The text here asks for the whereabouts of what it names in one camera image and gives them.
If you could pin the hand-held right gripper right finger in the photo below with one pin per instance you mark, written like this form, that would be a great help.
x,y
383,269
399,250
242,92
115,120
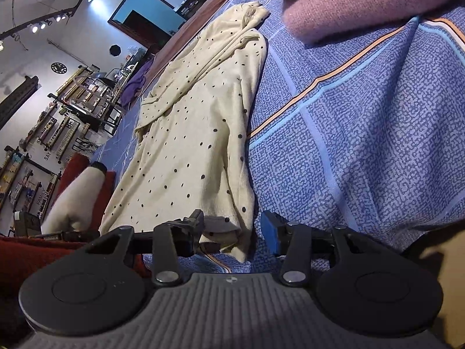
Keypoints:
x,y
271,232

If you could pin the pink fuzzy sweater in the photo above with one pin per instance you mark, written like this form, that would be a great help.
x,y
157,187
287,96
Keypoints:
x,y
345,3

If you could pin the black octagon wall ornament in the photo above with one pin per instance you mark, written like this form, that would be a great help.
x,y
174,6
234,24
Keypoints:
x,y
115,49

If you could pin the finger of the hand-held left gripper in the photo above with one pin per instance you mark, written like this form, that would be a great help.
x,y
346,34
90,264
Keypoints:
x,y
69,236

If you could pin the black perforated panel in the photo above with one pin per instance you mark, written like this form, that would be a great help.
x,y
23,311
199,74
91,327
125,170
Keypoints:
x,y
18,100

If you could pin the cream dotted garment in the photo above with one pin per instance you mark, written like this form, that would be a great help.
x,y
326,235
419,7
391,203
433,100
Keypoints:
x,y
189,134

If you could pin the row of ceiling spotlights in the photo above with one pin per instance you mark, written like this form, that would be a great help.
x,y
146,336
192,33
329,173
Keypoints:
x,y
58,17

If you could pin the purple cloth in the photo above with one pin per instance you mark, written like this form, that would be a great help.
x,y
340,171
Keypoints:
x,y
134,84

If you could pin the large framed blue screen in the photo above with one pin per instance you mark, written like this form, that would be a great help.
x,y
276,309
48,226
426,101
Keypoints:
x,y
145,11

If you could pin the wall shelves of packaged goods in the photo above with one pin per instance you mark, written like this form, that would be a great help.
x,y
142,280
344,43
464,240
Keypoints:
x,y
47,134

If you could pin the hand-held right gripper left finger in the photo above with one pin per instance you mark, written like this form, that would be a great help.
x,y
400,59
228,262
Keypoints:
x,y
192,234

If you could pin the brown bed edge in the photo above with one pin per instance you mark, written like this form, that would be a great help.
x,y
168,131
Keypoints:
x,y
189,31

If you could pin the white plush pillow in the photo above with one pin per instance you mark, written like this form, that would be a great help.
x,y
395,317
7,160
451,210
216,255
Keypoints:
x,y
78,200

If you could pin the blue plaid bed sheet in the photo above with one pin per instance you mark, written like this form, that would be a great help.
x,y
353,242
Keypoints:
x,y
363,134

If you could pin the black metal rack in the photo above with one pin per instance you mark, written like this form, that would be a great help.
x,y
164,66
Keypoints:
x,y
105,111

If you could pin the black round wall ornament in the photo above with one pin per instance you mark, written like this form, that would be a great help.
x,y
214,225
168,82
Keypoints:
x,y
58,67

